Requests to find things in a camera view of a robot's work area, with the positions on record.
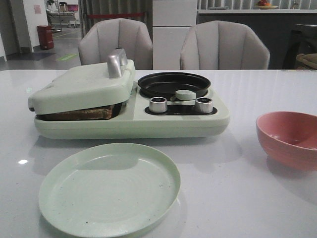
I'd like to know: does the bread slice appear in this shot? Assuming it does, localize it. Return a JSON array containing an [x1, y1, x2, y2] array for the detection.
[[36, 104, 121, 121]]

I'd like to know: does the mint green sandwich maker lid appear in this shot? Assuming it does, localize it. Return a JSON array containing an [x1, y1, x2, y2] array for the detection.
[[28, 59, 135, 115]]

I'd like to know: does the pink bowl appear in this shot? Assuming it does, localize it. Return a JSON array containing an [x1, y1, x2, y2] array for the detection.
[[256, 111, 317, 171]]

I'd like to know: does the mint green breakfast maker base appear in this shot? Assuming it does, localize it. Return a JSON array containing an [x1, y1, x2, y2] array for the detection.
[[34, 82, 230, 139]]

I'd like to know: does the left silver control knob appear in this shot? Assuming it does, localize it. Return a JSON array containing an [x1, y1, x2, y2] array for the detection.
[[149, 97, 167, 113]]

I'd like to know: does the silver control knob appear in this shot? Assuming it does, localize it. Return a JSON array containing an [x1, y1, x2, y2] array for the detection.
[[194, 97, 213, 114], [149, 97, 167, 113]]

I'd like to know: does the black round frying pan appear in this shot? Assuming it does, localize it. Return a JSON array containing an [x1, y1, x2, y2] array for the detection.
[[138, 72, 211, 100]]

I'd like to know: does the right silver control knob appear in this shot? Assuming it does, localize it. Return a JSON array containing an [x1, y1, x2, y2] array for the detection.
[[194, 97, 213, 114]]

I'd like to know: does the mint green round plate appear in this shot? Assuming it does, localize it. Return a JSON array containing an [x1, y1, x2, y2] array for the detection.
[[39, 143, 181, 238]]

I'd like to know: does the left beige upholstered chair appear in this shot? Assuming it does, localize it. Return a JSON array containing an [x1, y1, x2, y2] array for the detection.
[[78, 18, 153, 70]]

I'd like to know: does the beige upholstered chair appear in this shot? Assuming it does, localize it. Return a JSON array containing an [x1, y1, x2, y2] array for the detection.
[[180, 20, 270, 70], [78, 18, 153, 70]]

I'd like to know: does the right beige upholstered chair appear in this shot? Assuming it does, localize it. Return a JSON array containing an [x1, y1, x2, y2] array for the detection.
[[180, 20, 270, 70]]

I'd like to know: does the white cabinet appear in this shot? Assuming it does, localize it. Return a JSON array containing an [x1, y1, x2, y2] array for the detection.
[[153, 0, 197, 70]]

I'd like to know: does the red bin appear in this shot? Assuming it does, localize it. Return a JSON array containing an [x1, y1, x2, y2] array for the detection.
[[37, 25, 54, 50]]

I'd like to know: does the grey kitchen counter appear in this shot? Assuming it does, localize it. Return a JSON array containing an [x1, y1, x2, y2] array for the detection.
[[197, 9, 317, 69]]

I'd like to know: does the fruit bowl on counter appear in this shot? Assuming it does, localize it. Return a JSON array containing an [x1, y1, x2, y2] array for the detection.
[[255, 0, 278, 9]]

